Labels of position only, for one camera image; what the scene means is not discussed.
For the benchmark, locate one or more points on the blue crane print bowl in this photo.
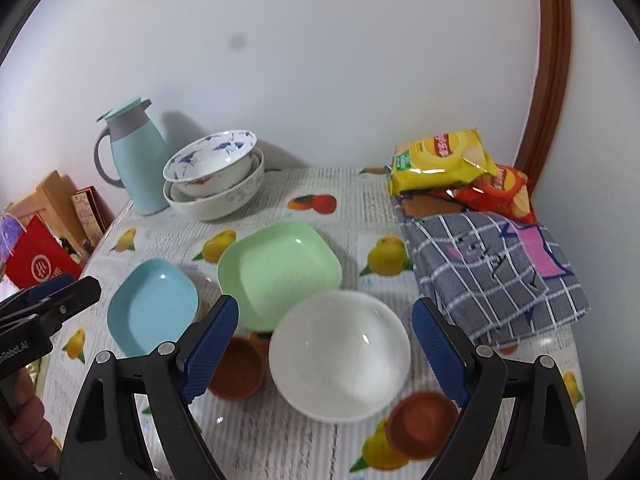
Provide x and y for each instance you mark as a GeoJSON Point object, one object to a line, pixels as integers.
{"type": "Point", "coordinates": [210, 160]}

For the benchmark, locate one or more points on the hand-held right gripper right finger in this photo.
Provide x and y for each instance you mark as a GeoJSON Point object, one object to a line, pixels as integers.
{"type": "Point", "coordinates": [440, 355]}

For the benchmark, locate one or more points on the dark red box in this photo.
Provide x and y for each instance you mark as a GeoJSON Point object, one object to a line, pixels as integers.
{"type": "Point", "coordinates": [90, 215]}

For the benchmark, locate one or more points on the person's left hand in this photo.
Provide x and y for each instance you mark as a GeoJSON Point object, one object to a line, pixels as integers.
{"type": "Point", "coordinates": [32, 420]}

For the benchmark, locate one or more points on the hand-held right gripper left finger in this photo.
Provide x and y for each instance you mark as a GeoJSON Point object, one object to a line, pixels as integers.
{"type": "Point", "coordinates": [210, 355]}

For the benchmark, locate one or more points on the brown cardboard box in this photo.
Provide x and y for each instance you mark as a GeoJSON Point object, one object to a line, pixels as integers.
{"type": "Point", "coordinates": [55, 190]}

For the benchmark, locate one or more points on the red chips bag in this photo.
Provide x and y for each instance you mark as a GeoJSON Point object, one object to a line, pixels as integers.
{"type": "Point", "coordinates": [505, 190]}

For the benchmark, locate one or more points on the fruit print tablecloth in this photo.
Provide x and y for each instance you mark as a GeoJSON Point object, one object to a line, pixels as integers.
{"type": "Point", "coordinates": [300, 440]}

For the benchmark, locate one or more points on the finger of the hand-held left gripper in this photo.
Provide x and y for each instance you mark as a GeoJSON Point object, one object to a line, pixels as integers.
{"type": "Point", "coordinates": [47, 285]}
{"type": "Point", "coordinates": [70, 302]}

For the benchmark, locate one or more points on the plain white nested bowl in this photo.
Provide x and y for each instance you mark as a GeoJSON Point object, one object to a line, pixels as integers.
{"type": "Point", "coordinates": [258, 159]}

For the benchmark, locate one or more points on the red paper bag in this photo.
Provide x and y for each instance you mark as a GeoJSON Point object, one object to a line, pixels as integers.
{"type": "Point", "coordinates": [40, 260]}

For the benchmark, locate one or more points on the brown wooden door frame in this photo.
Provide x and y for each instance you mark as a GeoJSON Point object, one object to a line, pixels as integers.
{"type": "Point", "coordinates": [550, 60]}

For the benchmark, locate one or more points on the yellow chips bag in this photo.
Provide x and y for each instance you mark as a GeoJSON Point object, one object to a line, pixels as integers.
{"type": "Point", "coordinates": [440, 160]}

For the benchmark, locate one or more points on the small brown bowl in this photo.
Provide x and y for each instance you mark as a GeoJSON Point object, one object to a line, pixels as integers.
{"type": "Point", "coordinates": [420, 425]}
{"type": "Point", "coordinates": [237, 370]}
{"type": "Point", "coordinates": [260, 342]}

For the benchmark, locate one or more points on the light blue thermos jug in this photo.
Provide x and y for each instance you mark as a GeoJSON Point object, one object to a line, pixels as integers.
{"type": "Point", "coordinates": [135, 170]}

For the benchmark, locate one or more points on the blue square plate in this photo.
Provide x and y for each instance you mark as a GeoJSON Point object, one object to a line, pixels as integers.
{"type": "Point", "coordinates": [150, 305]}

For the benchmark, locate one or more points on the grey checked cloth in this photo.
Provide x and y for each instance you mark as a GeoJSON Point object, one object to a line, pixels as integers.
{"type": "Point", "coordinates": [490, 280]}

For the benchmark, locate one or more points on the green square plate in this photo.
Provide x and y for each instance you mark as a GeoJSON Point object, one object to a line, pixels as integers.
{"type": "Point", "coordinates": [275, 270]}

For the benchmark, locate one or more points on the purple bag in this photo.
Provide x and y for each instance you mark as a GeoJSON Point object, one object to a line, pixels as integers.
{"type": "Point", "coordinates": [10, 235]}

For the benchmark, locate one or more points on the large grey scroll pattern bowl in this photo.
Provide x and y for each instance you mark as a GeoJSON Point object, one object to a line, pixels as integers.
{"type": "Point", "coordinates": [225, 205]}

